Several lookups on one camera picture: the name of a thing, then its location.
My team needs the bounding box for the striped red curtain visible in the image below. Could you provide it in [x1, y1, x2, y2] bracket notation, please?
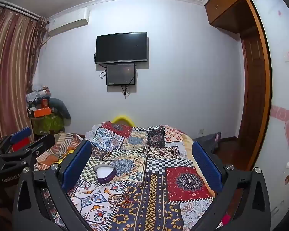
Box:
[0, 6, 49, 145]

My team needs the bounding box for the white paper roll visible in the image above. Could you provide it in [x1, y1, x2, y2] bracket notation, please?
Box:
[26, 90, 49, 101]

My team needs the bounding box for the colourful patchwork blanket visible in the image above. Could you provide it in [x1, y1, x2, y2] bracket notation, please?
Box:
[35, 121, 219, 231]

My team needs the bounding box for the pink heart wall sticker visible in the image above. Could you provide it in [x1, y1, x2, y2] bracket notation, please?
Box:
[272, 105, 289, 148]

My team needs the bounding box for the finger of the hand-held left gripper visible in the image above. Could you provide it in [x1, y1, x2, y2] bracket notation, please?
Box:
[0, 134, 56, 172]
[0, 126, 32, 155]

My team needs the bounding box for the white air conditioner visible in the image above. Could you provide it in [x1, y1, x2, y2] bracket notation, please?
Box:
[47, 7, 90, 38]

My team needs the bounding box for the curtain rail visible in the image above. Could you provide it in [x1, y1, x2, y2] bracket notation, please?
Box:
[0, 1, 48, 22]

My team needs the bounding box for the black wall television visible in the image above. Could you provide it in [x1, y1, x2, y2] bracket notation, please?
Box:
[96, 31, 149, 65]

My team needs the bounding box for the yellow plastic object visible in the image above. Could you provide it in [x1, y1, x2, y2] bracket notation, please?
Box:
[112, 115, 133, 126]

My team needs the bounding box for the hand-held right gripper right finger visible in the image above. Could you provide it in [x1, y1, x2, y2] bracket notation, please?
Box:
[191, 141, 271, 231]

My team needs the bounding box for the small black monitor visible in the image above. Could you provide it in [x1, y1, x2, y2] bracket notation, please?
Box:
[106, 63, 137, 86]

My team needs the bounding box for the red box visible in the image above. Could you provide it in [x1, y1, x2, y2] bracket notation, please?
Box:
[12, 139, 31, 152]

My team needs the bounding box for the white appliance with stickers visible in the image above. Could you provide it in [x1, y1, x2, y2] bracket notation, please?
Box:
[271, 151, 289, 223]

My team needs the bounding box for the wooden overhead cabinet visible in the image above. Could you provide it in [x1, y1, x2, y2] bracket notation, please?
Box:
[203, 0, 275, 34]

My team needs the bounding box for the purple heart-shaped tin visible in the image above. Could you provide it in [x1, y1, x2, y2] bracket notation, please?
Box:
[94, 164, 117, 185]

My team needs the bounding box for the dark grey bag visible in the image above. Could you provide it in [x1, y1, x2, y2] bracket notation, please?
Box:
[49, 98, 71, 127]

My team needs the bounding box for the striped patterned bedsheet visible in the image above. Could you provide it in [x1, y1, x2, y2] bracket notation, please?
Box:
[35, 133, 85, 171]

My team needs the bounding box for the gold beaded bracelet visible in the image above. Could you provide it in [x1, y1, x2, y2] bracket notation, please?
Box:
[108, 194, 122, 205]

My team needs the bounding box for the long orange box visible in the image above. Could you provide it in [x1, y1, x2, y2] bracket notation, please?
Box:
[29, 108, 52, 118]

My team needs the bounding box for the black monitor cable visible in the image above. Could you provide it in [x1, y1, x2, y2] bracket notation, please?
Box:
[121, 85, 132, 100]

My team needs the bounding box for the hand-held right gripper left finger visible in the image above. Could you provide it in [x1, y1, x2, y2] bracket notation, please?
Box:
[12, 140, 93, 231]

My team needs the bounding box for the wooden door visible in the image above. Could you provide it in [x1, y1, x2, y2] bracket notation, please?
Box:
[237, 33, 268, 172]

